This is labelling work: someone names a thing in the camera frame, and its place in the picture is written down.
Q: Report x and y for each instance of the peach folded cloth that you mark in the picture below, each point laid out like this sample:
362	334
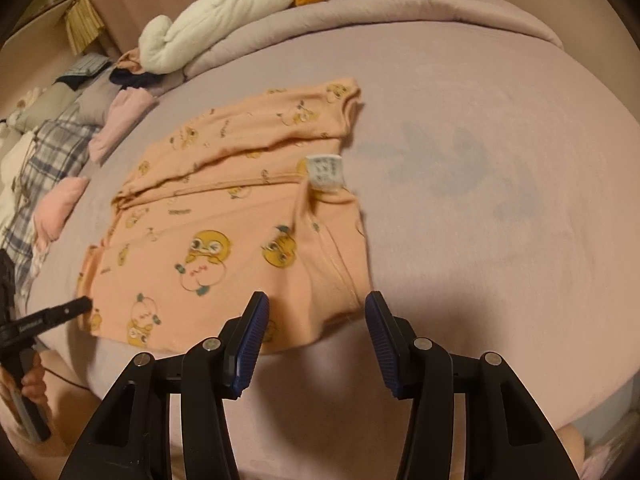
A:
57	205

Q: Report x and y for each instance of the blue striped pillow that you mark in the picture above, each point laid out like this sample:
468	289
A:
85	66

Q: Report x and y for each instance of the dark navy cloth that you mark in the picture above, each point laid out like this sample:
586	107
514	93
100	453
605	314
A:
130	79

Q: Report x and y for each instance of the lilac quilt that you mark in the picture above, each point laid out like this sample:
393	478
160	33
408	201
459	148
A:
400	15

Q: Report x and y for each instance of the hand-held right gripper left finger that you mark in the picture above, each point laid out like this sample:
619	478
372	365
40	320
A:
250	340

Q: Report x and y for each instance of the white goose plush toy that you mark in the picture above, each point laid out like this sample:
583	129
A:
200	25

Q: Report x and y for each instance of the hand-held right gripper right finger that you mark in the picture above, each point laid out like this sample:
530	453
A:
385	340

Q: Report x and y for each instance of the small white plush toy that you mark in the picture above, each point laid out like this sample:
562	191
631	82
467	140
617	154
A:
30	99

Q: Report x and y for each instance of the white cloth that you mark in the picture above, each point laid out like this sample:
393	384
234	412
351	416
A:
17	160

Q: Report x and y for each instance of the grey pillow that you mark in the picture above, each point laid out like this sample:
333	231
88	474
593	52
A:
95	100

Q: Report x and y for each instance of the cream wall shelf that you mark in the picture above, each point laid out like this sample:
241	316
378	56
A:
40	10

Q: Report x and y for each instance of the yellow fringed cloth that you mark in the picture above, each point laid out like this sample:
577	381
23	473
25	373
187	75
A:
85	25

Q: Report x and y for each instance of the orange printed baby shirt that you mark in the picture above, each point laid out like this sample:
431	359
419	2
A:
200	220

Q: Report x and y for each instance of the pink folded cloth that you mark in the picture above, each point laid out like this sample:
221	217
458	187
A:
120	125

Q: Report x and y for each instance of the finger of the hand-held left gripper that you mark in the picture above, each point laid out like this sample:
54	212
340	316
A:
65	308

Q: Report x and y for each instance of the small pink cloth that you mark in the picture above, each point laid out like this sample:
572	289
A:
130	60

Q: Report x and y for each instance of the person's left hand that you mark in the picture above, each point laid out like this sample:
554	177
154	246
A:
34	385

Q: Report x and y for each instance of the olive pillow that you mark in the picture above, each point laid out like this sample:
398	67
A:
45	105

